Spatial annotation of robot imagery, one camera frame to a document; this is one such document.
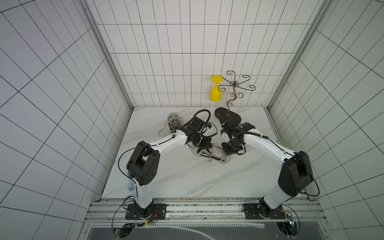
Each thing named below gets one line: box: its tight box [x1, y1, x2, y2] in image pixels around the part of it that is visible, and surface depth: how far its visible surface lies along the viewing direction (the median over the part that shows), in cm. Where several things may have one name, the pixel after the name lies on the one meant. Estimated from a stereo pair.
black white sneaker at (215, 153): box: [191, 144, 231, 164], surface depth 87 cm
